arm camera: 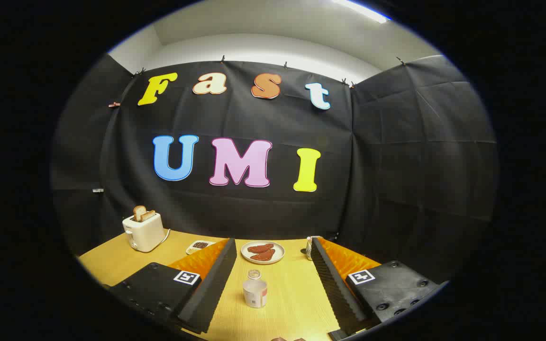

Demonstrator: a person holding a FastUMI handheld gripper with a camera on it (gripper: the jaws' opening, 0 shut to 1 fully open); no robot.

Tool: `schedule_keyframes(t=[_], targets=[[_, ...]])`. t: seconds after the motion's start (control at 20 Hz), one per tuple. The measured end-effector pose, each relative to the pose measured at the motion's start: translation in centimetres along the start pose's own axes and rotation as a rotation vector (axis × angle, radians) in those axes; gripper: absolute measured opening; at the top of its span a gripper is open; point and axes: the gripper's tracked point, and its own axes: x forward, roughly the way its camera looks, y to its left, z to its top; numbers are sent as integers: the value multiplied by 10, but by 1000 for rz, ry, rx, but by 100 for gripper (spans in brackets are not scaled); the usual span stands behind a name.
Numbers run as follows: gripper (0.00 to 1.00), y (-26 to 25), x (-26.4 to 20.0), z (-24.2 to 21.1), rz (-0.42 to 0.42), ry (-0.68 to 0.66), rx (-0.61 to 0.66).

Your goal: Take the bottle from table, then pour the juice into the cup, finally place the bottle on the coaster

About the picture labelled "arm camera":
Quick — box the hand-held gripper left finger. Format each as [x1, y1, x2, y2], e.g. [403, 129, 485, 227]
[104, 238, 237, 334]

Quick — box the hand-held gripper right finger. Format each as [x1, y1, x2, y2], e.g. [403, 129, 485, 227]
[310, 237, 449, 341]

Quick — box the clear juice bottle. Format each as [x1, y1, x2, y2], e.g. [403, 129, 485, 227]
[243, 269, 268, 309]

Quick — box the white divided dish of beans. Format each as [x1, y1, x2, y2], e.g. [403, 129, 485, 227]
[186, 241, 216, 255]

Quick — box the wooden table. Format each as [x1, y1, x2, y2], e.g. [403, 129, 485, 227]
[78, 229, 382, 341]

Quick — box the white round plate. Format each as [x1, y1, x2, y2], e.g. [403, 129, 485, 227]
[241, 241, 285, 264]

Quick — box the white toaster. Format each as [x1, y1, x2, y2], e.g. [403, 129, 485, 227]
[122, 213, 165, 252]

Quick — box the black backdrop cloth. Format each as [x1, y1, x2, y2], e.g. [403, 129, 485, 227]
[50, 54, 499, 285]

